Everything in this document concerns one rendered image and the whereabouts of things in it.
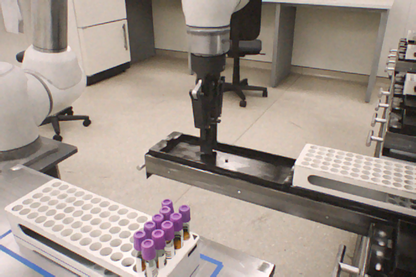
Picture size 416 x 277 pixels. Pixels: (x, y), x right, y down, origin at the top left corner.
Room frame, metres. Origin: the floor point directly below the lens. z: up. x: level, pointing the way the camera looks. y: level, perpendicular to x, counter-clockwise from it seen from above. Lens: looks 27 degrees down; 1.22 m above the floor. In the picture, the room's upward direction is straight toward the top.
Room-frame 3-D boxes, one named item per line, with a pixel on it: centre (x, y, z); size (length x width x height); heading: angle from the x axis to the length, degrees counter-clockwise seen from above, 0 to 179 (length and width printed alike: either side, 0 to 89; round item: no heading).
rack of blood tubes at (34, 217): (0.40, 0.17, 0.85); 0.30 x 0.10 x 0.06; 61
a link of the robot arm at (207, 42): (0.75, 0.01, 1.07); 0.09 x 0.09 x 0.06
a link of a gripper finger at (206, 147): (0.74, 0.02, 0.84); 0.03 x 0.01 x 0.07; 63
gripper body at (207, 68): (0.75, 0.01, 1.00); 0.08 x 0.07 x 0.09; 153
